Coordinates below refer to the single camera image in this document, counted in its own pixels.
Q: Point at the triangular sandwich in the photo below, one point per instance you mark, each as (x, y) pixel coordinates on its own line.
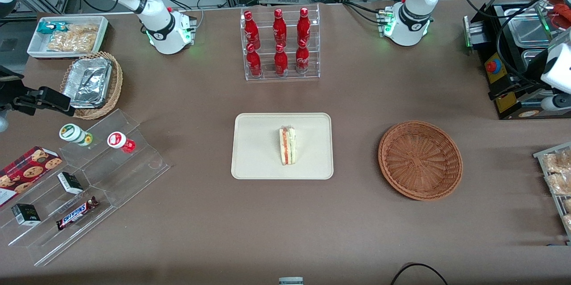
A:
(287, 146)

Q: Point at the clear acrylic stepped shelf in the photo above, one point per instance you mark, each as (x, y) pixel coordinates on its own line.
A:
(129, 173)

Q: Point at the steel food pan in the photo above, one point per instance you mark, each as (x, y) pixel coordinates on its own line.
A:
(528, 28)

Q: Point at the red cookie box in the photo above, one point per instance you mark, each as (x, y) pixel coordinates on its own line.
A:
(26, 171)

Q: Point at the grey metal block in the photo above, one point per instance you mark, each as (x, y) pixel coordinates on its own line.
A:
(472, 35)

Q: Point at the silver foil container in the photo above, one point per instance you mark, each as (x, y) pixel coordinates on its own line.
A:
(87, 82)

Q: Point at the small grey white object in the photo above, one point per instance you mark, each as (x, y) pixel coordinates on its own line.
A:
(291, 281)

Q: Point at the beige rectangular tray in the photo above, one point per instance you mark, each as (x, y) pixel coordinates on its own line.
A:
(254, 146)

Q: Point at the green lid yogurt cup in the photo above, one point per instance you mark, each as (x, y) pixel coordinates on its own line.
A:
(71, 132)

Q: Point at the wrapped bread pack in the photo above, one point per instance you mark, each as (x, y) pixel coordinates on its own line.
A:
(560, 162)
(560, 183)

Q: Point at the red lid yogurt cup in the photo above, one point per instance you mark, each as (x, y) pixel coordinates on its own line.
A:
(117, 139)

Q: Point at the black box with yellow panel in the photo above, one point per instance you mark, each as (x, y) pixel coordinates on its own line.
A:
(506, 106)

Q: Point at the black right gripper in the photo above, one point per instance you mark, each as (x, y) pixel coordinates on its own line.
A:
(10, 96)

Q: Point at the teal snack packet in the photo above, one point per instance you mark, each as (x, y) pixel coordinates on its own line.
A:
(48, 27)

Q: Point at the oval light wicker basket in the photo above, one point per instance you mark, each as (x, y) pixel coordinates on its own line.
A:
(113, 88)

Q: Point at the grey metal bread tray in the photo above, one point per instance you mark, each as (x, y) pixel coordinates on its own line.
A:
(553, 200)

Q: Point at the snickers chocolate bar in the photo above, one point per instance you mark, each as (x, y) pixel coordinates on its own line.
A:
(76, 213)

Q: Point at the red cola bottle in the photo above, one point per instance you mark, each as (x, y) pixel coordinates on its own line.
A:
(302, 58)
(279, 28)
(254, 63)
(251, 30)
(304, 27)
(281, 62)

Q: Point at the round brown wicker basket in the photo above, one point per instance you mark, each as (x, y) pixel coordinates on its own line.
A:
(419, 160)

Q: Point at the small black carton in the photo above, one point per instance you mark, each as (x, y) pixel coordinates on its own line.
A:
(70, 183)
(26, 214)

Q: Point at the clear acrylic bottle rack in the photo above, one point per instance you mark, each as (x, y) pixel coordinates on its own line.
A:
(266, 30)

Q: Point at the clear bag of crackers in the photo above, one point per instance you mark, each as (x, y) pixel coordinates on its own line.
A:
(73, 39)

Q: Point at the white rectangular snack bin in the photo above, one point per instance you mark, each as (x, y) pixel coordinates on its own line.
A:
(35, 48)

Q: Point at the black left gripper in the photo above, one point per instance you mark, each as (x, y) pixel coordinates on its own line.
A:
(524, 84)

